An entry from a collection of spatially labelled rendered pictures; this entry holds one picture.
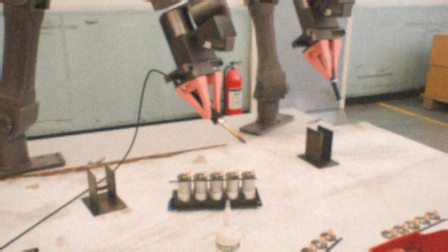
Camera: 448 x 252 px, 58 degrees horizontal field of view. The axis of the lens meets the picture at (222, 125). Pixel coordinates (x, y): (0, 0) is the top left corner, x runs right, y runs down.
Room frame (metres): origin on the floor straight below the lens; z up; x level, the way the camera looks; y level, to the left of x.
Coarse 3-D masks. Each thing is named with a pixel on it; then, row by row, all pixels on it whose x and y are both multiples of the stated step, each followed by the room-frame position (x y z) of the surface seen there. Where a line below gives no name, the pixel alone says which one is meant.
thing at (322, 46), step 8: (320, 40) 0.84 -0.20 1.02; (312, 48) 0.86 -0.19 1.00; (320, 48) 0.84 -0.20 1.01; (328, 48) 0.84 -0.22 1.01; (304, 56) 0.88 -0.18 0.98; (312, 56) 0.87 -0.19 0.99; (328, 56) 0.84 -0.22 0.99; (312, 64) 0.87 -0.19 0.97; (320, 64) 0.86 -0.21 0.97; (328, 64) 0.83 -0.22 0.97; (320, 72) 0.85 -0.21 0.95; (328, 72) 0.83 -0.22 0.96
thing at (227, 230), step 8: (224, 216) 0.48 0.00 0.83; (224, 224) 0.48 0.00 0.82; (232, 224) 0.49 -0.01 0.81; (216, 232) 0.48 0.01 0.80; (224, 232) 0.48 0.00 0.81; (232, 232) 0.48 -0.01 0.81; (216, 240) 0.48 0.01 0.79; (224, 240) 0.47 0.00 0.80; (232, 240) 0.47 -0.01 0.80; (216, 248) 0.48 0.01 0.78; (224, 248) 0.47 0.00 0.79; (232, 248) 0.47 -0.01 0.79
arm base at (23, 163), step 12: (0, 144) 0.78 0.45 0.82; (12, 144) 0.78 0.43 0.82; (24, 144) 0.80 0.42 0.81; (0, 156) 0.78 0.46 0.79; (12, 156) 0.78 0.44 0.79; (24, 156) 0.80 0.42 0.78; (36, 156) 0.86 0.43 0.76; (48, 156) 0.86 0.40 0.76; (60, 156) 0.86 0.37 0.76; (0, 168) 0.78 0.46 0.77; (12, 168) 0.78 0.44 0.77; (24, 168) 0.79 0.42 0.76; (36, 168) 0.80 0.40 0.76; (48, 168) 0.81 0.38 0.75
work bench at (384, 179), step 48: (240, 144) 0.96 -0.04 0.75; (288, 144) 0.96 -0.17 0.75; (336, 144) 0.96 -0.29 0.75; (384, 144) 0.96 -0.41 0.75; (0, 192) 0.70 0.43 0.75; (48, 192) 0.70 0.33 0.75; (144, 192) 0.70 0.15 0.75; (288, 192) 0.70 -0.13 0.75; (336, 192) 0.70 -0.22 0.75; (384, 192) 0.70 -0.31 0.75; (432, 192) 0.70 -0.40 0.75; (0, 240) 0.54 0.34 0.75; (48, 240) 0.54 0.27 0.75; (96, 240) 0.54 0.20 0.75; (144, 240) 0.54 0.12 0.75; (192, 240) 0.54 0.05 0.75; (240, 240) 0.54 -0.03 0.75; (288, 240) 0.54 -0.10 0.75; (384, 240) 0.54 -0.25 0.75
